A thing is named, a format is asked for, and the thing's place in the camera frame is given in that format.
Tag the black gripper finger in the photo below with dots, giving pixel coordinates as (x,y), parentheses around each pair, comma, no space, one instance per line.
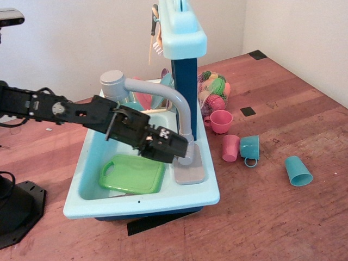
(177,144)
(156,150)

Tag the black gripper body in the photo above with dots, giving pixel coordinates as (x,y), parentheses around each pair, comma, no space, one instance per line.
(131,127)

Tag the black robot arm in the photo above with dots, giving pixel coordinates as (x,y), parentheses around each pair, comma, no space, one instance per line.
(45,105)

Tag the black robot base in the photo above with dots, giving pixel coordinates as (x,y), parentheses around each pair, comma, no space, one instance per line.
(22,206)

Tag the green plastic cutting board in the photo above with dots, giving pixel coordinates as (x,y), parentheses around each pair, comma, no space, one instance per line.
(132,175)

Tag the pink toy plate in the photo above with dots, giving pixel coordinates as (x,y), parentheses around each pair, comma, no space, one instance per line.
(144,100)

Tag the grey toy faucet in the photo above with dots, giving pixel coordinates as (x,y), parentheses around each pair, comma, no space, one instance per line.
(188,170)

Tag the teal toy plate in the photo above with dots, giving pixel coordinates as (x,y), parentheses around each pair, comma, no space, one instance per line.
(157,100)

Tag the pink toy tumbler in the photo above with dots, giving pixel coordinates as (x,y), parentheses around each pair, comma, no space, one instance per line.
(230,148)

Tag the purple toy spoon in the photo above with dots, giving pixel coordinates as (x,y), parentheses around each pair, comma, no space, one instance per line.
(164,72)

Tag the net bag of toy food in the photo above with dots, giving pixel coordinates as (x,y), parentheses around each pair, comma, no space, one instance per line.
(213,92)

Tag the cream toy dish brush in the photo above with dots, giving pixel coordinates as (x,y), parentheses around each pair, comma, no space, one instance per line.
(156,39)

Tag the black tape square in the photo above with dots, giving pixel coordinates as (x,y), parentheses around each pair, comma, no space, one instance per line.
(247,111)

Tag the light blue toy sink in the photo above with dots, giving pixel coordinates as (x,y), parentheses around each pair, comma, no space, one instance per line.
(184,41)

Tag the black tape corner piece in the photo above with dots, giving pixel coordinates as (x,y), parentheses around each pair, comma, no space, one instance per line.
(257,55)

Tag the teal toy tumbler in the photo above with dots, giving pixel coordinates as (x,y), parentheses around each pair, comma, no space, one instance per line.
(297,172)

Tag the pink toy cup with handle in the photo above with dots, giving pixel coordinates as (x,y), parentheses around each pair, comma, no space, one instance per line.
(219,121)

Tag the teal toy cup with handle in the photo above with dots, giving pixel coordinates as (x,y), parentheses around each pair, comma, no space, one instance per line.
(249,150)

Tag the grey camera on stand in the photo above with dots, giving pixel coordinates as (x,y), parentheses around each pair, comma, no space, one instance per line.
(11,17)

